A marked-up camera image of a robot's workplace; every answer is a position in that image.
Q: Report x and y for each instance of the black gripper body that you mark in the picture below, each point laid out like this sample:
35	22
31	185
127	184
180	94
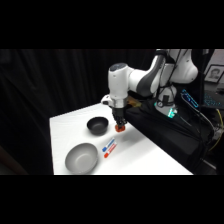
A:
119	113

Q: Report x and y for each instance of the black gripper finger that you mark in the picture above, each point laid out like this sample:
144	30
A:
117	124
123	124

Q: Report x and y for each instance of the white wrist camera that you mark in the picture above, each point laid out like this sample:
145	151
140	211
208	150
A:
106	100

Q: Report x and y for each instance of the black cloth-covered stand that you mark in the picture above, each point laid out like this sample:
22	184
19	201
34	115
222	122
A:
166	133

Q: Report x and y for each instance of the black upright pole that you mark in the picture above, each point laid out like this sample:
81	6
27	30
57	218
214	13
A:
202	80

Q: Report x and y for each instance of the red ball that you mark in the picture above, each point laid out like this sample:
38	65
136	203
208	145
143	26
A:
120	128

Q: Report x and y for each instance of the small green light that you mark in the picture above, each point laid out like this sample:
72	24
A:
171	113

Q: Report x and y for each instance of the black bowl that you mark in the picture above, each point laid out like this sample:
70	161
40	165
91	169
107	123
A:
97	125

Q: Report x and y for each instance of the framed portrait picture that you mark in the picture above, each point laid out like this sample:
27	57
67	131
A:
214	73

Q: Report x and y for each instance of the black curtain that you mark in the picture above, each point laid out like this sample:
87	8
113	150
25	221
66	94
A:
36	100

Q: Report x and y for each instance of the red marker pen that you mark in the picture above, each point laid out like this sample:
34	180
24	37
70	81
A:
110	150

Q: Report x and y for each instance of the grey bowl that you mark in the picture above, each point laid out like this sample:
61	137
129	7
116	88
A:
81	158

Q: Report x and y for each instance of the blue-lit device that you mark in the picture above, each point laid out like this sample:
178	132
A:
190	98

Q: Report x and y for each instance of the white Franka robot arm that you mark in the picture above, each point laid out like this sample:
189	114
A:
120	81

